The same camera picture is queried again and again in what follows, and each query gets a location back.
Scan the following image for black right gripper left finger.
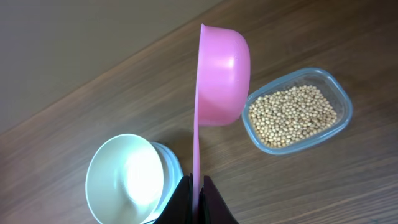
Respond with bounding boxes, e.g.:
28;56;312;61
154;175;193;224

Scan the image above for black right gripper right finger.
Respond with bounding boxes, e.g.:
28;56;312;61
198;175;239;224

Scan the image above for pink measuring scoop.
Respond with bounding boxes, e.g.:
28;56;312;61
192;24;251;215

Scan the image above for white digital kitchen scale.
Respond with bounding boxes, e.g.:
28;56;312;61
144;142;183;223

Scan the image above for white bowl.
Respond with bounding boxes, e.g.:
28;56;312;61
85;134;164;224

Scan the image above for pile of soybeans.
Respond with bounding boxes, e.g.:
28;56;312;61
249;85;337;148

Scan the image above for clear plastic container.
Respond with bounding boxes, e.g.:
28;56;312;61
242;68;353;155

